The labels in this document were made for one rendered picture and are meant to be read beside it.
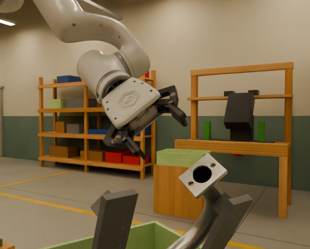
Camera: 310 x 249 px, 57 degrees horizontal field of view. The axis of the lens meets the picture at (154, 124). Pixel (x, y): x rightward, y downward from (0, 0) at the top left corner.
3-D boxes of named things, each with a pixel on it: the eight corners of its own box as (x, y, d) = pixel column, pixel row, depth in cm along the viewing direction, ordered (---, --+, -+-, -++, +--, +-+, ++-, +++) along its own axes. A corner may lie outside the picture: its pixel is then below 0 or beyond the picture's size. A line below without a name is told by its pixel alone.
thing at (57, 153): (142, 180, 560) (142, 66, 554) (37, 166, 707) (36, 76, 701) (155, 175, 608) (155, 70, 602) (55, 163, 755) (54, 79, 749)
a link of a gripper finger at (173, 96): (158, 99, 52) (180, 117, 48) (172, 88, 53) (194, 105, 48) (164, 109, 55) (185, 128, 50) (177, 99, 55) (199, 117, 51)
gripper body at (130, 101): (90, 95, 57) (114, 125, 49) (130, 65, 58) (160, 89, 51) (108, 118, 62) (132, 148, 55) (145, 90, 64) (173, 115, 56)
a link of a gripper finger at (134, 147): (108, 138, 51) (124, 161, 46) (122, 127, 51) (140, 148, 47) (116, 147, 53) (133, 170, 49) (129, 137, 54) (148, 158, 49)
